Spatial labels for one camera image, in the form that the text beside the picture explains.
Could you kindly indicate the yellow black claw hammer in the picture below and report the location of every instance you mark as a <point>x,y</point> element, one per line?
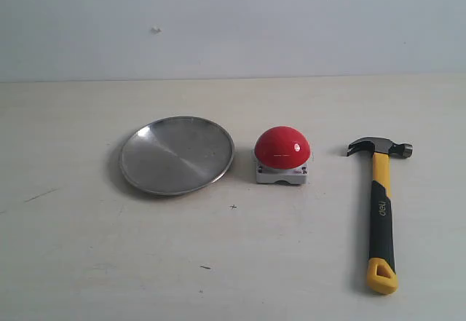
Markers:
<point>381,276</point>

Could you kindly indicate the red dome push button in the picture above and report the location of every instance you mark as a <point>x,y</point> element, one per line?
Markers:
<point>281,155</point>

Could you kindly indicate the round steel plate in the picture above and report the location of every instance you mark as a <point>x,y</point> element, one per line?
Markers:
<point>176,155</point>

